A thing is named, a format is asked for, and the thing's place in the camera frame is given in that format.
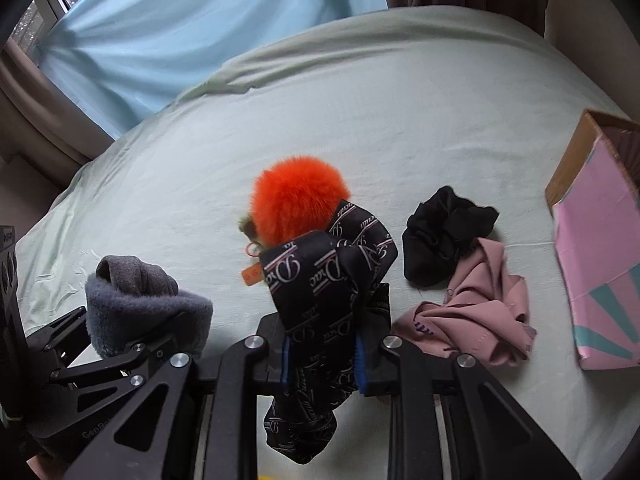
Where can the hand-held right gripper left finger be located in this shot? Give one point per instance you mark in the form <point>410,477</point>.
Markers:
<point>285,366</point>

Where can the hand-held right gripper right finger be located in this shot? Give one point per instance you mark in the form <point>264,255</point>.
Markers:
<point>361,367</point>

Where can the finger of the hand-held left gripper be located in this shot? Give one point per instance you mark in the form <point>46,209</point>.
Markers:
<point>120,362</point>
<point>60,332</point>

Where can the grey fleece sock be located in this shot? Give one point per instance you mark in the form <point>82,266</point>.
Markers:
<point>145,305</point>

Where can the black printed scarf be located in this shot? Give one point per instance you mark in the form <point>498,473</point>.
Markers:
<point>310,280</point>

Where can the pink cloth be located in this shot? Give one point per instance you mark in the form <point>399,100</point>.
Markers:
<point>475,310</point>

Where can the black cloth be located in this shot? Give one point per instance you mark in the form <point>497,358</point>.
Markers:
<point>435,240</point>

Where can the orange fluffy pom-pom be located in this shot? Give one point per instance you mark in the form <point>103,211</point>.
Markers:
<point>295,200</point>

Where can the light green bed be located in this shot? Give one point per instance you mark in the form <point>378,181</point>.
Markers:
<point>350,110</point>

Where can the pink cardboard box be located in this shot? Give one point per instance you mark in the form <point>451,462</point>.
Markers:
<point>595,240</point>

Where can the light blue curtain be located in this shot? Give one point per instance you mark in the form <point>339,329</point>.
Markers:
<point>200,35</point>

